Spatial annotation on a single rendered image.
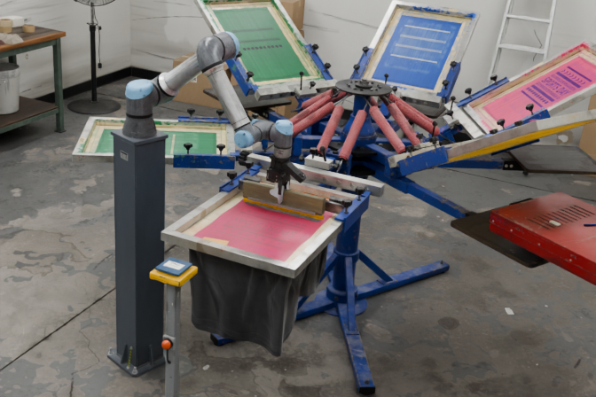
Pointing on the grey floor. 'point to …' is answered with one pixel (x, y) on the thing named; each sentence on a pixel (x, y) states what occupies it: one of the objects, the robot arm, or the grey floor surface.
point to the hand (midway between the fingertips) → (283, 199)
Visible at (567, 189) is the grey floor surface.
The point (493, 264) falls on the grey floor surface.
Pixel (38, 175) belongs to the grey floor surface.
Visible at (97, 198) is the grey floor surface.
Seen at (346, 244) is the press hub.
